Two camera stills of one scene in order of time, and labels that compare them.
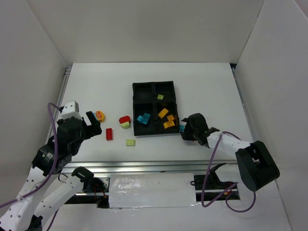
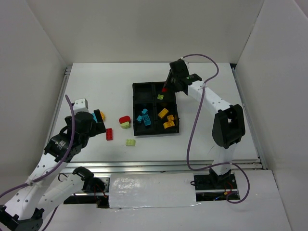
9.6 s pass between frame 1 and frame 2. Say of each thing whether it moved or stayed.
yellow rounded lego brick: stayed
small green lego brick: stayed
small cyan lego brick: moved
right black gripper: moved
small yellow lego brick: stayed
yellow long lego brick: stayed
